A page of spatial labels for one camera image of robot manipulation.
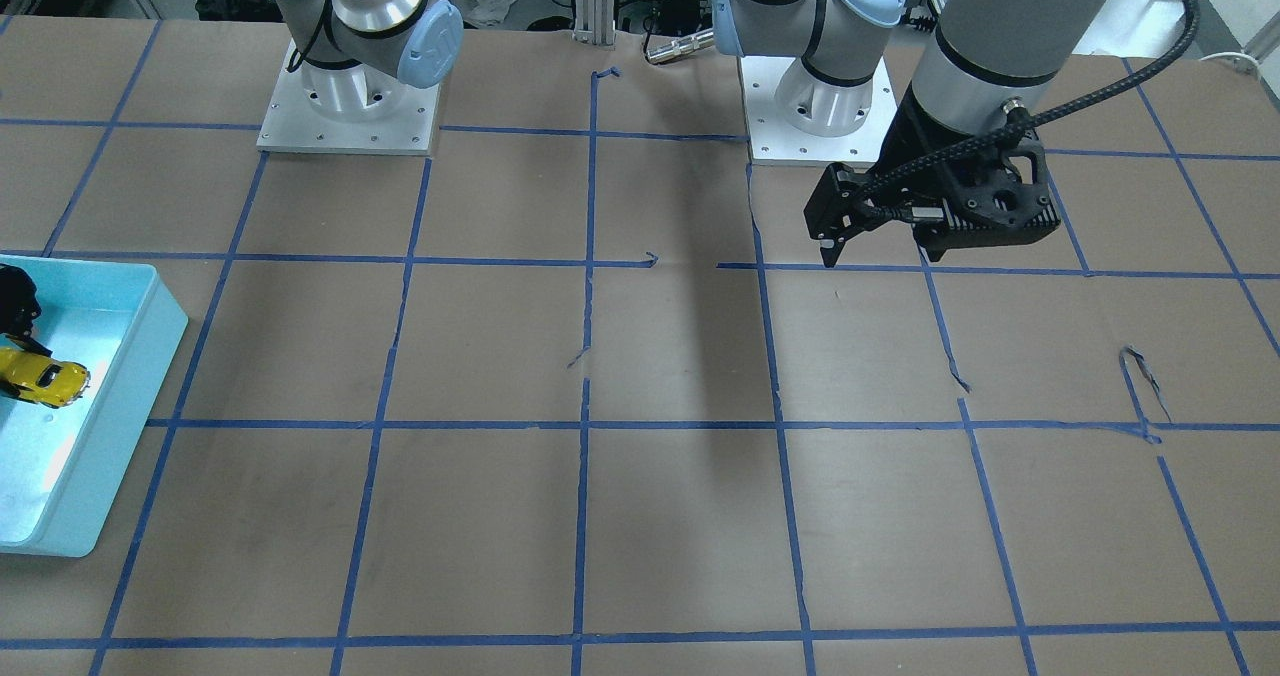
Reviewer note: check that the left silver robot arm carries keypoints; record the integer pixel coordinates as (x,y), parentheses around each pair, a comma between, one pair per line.
(988,64)

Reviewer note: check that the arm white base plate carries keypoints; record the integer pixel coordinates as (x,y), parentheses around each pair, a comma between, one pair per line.
(357,111)
(794,119)

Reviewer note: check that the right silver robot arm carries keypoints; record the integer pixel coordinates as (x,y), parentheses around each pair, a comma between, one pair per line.
(136,139)

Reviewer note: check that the yellow toy beetle car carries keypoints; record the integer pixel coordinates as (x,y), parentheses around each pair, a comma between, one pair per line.
(39,379)

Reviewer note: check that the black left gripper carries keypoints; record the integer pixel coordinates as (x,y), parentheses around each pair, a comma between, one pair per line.
(908,148)

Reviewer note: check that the turquoise plastic storage bin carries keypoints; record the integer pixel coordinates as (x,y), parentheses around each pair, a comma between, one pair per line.
(61,469)

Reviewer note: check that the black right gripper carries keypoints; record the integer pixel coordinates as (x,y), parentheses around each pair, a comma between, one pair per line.
(4,301)

